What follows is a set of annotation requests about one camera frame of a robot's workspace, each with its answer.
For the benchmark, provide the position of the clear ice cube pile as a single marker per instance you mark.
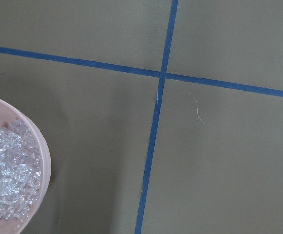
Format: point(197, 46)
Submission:
point(20, 170)

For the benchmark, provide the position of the pink plastic bowl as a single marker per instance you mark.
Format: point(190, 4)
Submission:
point(8, 114)

